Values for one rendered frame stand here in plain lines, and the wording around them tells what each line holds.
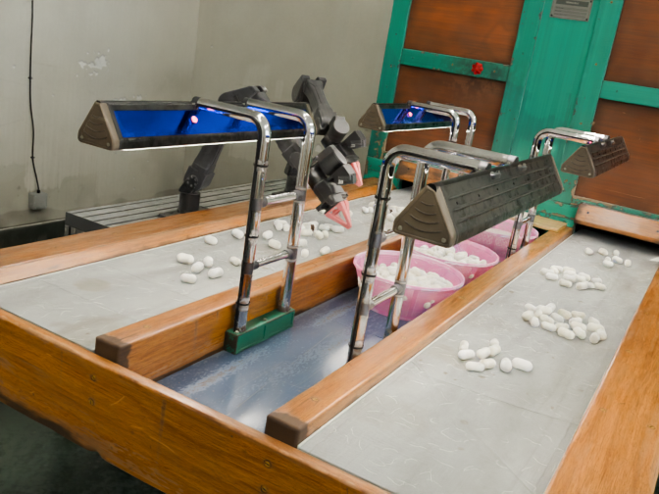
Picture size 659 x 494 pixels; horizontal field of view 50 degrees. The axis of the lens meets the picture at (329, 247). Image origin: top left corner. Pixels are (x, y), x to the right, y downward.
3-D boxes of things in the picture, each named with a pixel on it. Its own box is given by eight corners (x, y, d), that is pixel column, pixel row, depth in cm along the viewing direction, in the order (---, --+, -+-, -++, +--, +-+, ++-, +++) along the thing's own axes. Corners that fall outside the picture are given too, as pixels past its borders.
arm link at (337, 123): (355, 134, 232) (350, 104, 237) (331, 131, 229) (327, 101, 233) (341, 153, 242) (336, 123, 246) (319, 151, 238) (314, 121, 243)
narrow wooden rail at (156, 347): (89, 398, 112) (94, 335, 109) (465, 229, 267) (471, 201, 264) (115, 412, 110) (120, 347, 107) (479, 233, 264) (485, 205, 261)
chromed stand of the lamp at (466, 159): (332, 396, 121) (378, 139, 109) (382, 361, 139) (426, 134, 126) (433, 439, 113) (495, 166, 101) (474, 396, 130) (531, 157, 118)
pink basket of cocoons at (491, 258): (391, 285, 183) (398, 251, 181) (398, 258, 209) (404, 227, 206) (494, 306, 181) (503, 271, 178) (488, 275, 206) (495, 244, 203)
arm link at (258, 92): (318, 156, 209) (254, 74, 208) (308, 160, 200) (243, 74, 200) (287, 180, 213) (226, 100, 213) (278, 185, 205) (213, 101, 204)
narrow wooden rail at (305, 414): (255, 483, 98) (265, 414, 95) (550, 253, 252) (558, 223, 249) (287, 501, 96) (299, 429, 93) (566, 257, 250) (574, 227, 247)
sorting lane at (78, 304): (-30, 304, 124) (-29, 292, 123) (396, 194, 278) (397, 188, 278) (91, 362, 111) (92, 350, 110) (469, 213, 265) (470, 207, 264)
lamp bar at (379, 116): (356, 126, 195) (361, 100, 193) (438, 122, 248) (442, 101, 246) (382, 132, 192) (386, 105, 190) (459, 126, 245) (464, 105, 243)
